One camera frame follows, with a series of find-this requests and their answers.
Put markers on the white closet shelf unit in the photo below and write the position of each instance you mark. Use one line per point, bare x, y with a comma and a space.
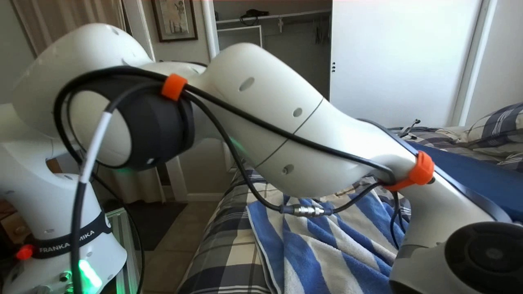
229, 37

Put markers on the beige curtain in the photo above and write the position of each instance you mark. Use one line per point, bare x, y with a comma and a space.
44, 22

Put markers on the plaid bed comforter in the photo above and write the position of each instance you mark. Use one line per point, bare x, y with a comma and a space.
227, 259

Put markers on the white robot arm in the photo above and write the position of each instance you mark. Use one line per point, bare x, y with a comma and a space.
96, 99

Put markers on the blue white striped towel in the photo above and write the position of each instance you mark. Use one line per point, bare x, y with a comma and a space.
349, 252

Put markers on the framed wall picture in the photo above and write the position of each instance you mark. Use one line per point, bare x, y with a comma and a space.
175, 21

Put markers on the white closet door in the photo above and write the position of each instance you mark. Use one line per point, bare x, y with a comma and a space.
397, 61

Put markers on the blue plaid pillow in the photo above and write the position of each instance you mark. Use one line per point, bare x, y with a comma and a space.
500, 135

